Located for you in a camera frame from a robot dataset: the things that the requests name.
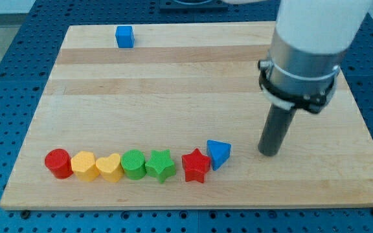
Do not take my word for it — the green cylinder block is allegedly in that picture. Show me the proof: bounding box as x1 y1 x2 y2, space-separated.
121 150 146 180

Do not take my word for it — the red star block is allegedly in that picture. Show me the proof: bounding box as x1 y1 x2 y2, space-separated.
181 148 211 183

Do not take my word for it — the yellow hexagon block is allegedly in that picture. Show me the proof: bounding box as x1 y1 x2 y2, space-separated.
71 151 100 182

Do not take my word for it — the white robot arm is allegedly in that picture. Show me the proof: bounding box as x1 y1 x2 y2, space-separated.
258 0 372 114

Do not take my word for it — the wooden board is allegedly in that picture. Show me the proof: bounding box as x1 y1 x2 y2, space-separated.
0 22 373 210

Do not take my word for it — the green star block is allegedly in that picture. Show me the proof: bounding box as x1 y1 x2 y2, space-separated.
145 150 176 183

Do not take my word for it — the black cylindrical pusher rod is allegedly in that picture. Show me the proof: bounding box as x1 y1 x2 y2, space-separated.
258 104 296 156

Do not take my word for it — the blue triangle block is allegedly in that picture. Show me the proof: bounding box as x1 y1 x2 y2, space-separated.
207 140 231 171

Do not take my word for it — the blue cube block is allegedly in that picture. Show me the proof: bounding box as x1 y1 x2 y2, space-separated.
115 25 135 48

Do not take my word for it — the yellow heart block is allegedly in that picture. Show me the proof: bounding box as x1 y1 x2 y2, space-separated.
96 153 124 183

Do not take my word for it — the red cylinder block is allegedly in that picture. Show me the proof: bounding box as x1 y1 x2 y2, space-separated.
44 148 73 179

